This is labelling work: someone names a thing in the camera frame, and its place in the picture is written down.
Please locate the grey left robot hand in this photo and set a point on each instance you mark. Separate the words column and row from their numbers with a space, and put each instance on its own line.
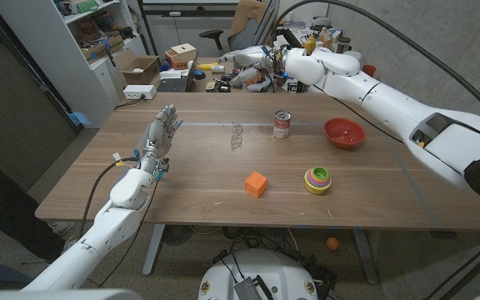
column 158, row 133

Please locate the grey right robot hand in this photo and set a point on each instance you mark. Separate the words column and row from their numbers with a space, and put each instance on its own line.
column 256, row 58

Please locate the clear plastic glasses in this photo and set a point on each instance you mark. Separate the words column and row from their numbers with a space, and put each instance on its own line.
column 236, row 141

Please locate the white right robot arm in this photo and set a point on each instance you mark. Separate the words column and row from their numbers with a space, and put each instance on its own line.
column 390, row 104

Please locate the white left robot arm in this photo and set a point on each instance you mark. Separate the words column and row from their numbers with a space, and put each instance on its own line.
column 106, row 229

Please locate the red and white soup can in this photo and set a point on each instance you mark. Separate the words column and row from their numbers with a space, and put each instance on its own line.
column 282, row 125

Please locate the orange block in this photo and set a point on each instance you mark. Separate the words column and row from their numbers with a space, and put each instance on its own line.
column 256, row 184

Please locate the red bowl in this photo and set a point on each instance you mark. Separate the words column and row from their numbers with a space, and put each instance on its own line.
column 344, row 133

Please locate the rainbow stacking cups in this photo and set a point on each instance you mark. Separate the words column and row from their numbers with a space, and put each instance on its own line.
column 318, row 181

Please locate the office chair with tan jacket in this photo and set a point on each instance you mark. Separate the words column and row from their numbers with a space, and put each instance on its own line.
column 244, row 25

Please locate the computer monitor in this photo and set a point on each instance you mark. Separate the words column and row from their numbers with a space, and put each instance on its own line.
column 270, row 21

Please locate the white power box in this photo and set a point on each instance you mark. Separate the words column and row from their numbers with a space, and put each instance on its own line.
column 140, row 92

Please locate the yellow toy banana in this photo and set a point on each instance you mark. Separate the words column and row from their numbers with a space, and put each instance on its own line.
column 207, row 66

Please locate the black laptop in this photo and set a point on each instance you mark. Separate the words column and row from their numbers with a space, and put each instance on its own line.
column 175, row 83

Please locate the yellow bottle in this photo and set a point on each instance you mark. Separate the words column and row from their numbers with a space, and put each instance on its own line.
column 310, row 45

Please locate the blue round object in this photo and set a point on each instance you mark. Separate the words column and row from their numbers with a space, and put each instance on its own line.
column 199, row 75

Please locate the open cardboard box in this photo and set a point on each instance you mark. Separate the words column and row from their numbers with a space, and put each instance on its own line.
column 140, row 68

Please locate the wooden box on brick box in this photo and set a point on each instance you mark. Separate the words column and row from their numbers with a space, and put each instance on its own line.
column 181, row 55

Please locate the dark jar with black lid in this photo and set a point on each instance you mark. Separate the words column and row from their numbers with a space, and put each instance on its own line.
column 343, row 43

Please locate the round black floor fan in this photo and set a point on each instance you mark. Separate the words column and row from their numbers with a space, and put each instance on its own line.
column 177, row 234

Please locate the white shelf unit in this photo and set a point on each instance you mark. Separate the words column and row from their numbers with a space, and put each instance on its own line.
column 69, row 79

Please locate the grey table leg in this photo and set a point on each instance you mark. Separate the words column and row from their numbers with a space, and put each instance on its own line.
column 153, row 250
column 365, row 254

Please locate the person in dark trousers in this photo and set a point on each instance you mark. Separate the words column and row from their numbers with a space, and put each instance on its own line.
column 6, row 208

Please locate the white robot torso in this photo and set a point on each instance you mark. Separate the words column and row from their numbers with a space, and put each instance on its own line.
column 261, row 271

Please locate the small orange ball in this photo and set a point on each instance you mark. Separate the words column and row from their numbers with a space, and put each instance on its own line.
column 333, row 243

